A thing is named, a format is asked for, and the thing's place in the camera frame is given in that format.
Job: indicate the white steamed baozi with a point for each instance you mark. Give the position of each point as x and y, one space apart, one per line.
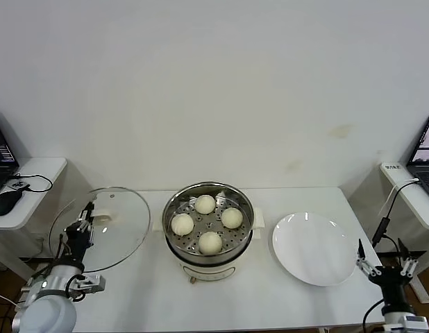
204 204
182 223
210 243
232 218

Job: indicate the white label sticker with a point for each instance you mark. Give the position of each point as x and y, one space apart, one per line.
393 167

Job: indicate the stainless steel steamer basket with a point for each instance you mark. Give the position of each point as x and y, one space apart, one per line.
200 232

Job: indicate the white side table with label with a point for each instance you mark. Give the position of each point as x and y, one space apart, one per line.
419 215

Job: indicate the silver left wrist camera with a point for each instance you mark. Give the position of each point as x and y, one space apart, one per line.
93 282

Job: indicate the grey adapter with QR sticker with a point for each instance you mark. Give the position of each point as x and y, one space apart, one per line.
16 185

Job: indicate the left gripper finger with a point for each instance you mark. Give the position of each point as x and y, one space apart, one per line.
86 212
90 226

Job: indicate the white round plate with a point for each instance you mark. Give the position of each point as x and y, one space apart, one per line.
315 249

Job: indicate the black laptop beside mouse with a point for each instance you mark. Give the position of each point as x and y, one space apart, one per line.
1 152

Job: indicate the grey laptop with black screen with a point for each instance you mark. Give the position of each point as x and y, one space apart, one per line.
426 145

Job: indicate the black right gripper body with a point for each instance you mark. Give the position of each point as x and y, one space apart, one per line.
391 281

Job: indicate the white electric cooker base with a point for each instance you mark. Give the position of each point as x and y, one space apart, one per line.
207 268

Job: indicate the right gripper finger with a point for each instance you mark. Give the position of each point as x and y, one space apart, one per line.
405 251
361 251

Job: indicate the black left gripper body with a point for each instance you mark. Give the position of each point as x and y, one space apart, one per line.
77 241

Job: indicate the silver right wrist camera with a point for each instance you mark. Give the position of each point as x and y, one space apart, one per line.
414 322

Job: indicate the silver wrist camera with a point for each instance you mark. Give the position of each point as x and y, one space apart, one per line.
414 322
93 282

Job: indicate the black computer mouse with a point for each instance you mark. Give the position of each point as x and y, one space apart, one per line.
6 203

